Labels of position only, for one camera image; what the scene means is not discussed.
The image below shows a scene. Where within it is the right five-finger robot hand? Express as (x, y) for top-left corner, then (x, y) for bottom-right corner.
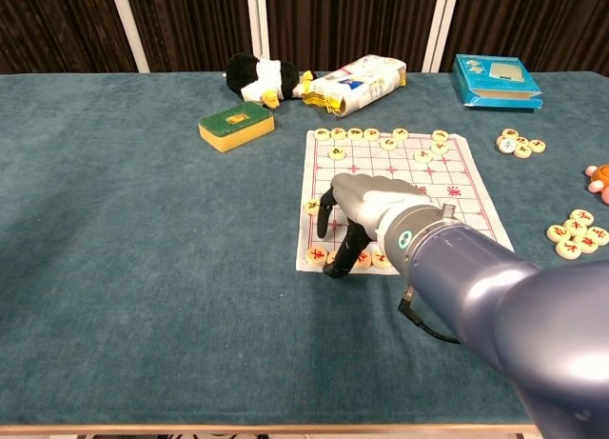
(315, 172), (432, 279)

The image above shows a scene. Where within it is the paper Chinese chess board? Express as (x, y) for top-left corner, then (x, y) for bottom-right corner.
(294, 129), (516, 276)

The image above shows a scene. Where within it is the blue felt table cover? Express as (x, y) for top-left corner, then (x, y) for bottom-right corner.
(0, 70), (609, 429)

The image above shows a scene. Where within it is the white yellow snack bag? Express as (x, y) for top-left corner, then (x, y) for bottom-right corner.
(302, 53), (408, 119)

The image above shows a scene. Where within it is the blue kitchen scale box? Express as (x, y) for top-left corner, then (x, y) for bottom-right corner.
(450, 52), (544, 111)

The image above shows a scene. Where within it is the green yellow sponge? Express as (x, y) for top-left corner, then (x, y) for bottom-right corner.
(197, 100), (277, 154)

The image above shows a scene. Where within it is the black white penguin plush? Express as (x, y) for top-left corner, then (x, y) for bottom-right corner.
(225, 51), (319, 110)

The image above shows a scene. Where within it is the dark brown partition panel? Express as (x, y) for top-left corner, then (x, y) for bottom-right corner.
(0, 0), (144, 74)
(427, 0), (609, 73)
(246, 0), (458, 73)
(108, 0), (263, 73)

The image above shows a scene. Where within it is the pink orange turtle toy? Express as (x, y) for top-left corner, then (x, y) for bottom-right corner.
(584, 163), (609, 195)

